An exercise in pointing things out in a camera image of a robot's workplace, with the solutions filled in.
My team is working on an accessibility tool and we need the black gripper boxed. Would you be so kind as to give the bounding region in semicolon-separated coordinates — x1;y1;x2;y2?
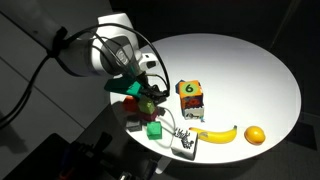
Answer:
136;73;170;104

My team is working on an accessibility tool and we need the yellow-green small block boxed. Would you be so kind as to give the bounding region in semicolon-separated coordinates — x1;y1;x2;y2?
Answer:
137;96;157;115

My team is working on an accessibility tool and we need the orange small block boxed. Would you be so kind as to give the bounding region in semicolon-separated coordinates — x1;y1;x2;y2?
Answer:
121;96;140;113

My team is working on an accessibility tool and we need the green small block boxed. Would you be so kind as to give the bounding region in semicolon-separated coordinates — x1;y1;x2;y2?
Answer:
146;121;163;141

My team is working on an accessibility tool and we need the grey small block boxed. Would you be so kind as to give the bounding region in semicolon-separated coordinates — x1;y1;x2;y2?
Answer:
125;118;143;133

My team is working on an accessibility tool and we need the orange soft cube number six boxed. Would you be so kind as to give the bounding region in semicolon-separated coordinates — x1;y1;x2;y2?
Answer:
178;79;205;110

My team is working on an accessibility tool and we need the white cube black scribble print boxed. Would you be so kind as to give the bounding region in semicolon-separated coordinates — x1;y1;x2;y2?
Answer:
170;127;199;161

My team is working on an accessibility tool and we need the white table leg base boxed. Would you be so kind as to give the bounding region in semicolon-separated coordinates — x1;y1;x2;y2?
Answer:
154;155;173;175

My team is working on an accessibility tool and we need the yellow banana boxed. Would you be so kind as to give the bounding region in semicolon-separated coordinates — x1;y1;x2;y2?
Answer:
188;125;239;145

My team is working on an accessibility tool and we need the yellow lemon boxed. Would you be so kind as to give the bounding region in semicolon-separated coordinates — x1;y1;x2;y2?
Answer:
243;125;267;146

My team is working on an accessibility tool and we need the purple clamp orange trigger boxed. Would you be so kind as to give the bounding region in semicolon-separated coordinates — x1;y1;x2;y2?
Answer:
58;141;88;180

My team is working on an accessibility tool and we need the black platform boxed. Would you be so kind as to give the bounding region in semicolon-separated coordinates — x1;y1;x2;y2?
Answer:
2;132;69;180

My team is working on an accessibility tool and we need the thin grey cable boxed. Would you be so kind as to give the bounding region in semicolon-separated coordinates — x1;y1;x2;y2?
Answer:
145;72;178;137

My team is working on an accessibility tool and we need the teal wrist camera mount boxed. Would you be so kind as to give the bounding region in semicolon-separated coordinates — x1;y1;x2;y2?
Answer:
103;76;143;100

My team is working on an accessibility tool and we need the black cable bundle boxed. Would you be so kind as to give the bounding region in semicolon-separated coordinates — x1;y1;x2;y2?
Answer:
0;24;172;130

